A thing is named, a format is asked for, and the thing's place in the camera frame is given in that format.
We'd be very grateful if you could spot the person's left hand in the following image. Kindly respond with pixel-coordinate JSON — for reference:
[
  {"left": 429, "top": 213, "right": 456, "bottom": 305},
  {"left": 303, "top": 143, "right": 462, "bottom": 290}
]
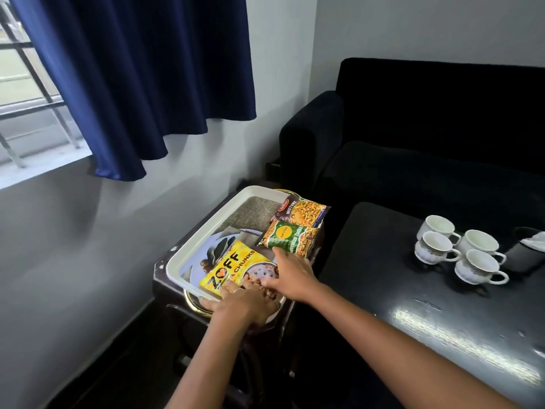
[{"left": 199, "top": 276, "right": 282, "bottom": 329}]

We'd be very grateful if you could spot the person's right hand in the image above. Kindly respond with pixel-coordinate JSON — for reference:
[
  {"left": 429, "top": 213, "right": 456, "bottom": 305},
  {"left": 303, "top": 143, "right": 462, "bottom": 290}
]
[{"left": 259, "top": 247, "right": 322, "bottom": 304}]

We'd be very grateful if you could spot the yellow soya chunks packet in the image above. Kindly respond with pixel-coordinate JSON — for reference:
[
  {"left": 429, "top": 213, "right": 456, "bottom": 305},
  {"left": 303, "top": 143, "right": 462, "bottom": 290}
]
[{"left": 199, "top": 240, "right": 282, "bottom": 299}]

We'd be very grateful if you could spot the green snacks packet yellow circle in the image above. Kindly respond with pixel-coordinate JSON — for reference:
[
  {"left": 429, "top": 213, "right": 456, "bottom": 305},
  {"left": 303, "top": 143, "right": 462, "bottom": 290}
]
[{"left": 255, "top": 220, "right": 321, "bottom": 258}]

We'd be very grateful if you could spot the maroon mixture snack packet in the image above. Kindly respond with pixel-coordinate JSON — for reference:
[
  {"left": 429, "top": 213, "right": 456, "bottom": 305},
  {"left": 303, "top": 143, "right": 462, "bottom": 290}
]
[{"left": 270, "top": 193, "right": 332, "bottom": 229}]

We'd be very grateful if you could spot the patterned white cup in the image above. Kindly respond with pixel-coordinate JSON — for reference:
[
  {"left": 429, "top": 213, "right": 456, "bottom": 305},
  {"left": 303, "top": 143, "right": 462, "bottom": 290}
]
[
  {"left": 454, "top": 249, "right": 510, "bottom": 286},
  {"left": 414, "top": 231, "right": 462, "bottom": 266}
]

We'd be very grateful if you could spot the plain white cup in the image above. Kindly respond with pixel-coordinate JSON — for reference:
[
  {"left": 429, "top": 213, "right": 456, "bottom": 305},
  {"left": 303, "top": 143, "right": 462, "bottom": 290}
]
[
  {"left": 416, "top": 215, "right": 463, "bottom": 243},
  {"left": 458, "top": 229, "right": 508, "bottom": 265}
]

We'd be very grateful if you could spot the black mug with tissue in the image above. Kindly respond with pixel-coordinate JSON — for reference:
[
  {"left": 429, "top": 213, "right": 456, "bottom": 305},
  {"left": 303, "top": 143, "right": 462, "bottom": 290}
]
[{"left": 502, "top": 227, "right": 545, "bottom": 276}]

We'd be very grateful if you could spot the stack of white napkins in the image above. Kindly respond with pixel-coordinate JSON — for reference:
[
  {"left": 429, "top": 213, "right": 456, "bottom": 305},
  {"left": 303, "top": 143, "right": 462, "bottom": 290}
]
[{"left": 522, "top": 232, "right": 545, "bottom": 253}]

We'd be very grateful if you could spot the person's left forearm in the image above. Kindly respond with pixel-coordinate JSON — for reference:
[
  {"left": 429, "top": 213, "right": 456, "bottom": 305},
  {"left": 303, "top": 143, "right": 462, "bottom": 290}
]
[{"left": 165, "top": 312, "right": 252, "bottom": 409}]

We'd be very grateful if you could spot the person's right forearm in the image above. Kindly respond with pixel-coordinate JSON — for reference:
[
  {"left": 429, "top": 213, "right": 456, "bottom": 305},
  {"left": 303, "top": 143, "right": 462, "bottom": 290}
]
[{"left": 306, "top": 281, "right": 525, "bottom": 409}]

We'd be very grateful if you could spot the dark brown glossy side table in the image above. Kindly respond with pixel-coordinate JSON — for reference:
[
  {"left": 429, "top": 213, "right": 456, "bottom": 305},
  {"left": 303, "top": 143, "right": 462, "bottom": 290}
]
[{"left": 152, "top": 178, "right": 326, "bottom": 409}]

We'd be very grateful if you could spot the white tray with printed base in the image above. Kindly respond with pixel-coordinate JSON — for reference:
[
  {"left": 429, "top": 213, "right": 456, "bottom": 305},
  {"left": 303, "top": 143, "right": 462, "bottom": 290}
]
[{"left": 166, "top": 185, "right": 326, "bottom": 325}]

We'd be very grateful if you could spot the black table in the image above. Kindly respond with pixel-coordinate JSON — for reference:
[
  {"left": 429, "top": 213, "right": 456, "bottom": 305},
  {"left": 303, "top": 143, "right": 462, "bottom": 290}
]
[{"left": 317, "top": 202, "right": 545, "bottom": 409}]

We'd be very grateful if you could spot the black fabric sofa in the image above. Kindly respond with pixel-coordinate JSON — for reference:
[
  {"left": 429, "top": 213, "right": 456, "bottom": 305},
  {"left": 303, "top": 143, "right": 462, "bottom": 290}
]
[{"left": 279, "top": 57, "right": 545, "bottom": 235}]

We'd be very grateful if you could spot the navy blue curtain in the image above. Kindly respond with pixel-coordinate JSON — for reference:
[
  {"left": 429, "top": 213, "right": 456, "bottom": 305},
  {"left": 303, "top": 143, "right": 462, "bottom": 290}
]
[{"left": 8, "top": 0, "right": 257, "bottom": 182}]

